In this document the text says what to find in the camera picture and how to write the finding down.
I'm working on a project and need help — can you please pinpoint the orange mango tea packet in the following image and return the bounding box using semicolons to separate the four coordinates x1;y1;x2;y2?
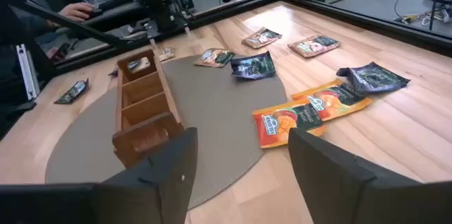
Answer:
252;102;328;149
291;78;374;122

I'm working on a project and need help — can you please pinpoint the person's hand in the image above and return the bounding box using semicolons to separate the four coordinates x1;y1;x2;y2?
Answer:
57;1;95;23

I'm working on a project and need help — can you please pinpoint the wooden tea box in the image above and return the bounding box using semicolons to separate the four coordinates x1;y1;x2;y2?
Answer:
112;49;185;168

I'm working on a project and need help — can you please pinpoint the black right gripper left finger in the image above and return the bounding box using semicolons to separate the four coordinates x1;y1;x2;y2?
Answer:
0;126;198;224

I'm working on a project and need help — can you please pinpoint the silver aluminium bracket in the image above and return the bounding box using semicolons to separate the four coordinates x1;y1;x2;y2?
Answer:
15;42;41;101

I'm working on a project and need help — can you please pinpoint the round grey mat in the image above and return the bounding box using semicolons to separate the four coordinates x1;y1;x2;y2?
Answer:
44;54;287;211

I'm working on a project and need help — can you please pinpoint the dark blackcurrant tea packet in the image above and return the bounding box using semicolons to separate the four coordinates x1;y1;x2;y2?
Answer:
108;57;152;78
54;78;90;105
335;61;412;94
230;50;277;81

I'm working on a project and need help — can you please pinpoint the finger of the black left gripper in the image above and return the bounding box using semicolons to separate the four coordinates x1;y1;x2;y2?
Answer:
164;4;177;31
151;4;167;31

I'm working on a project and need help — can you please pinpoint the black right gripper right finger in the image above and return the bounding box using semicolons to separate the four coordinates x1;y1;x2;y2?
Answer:
287;127;452;224

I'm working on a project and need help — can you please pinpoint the beige tea packet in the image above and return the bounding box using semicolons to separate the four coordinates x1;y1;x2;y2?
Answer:
157;47;176;63

